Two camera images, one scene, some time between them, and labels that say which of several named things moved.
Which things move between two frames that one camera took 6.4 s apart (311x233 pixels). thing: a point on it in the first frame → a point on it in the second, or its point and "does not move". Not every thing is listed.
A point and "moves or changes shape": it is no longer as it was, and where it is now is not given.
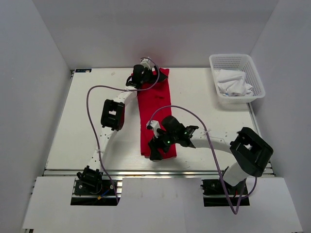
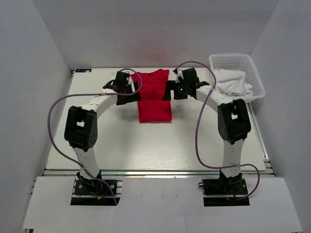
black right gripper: [156, 143] → [172, 85]
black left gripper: [154, 76] → [134, 97]
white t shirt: [233, 83] does not move
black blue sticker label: [83, 70] does not move
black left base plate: [106, 196] does not move
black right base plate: [214, 195] does not move
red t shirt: [154, 104] moves or changes shape
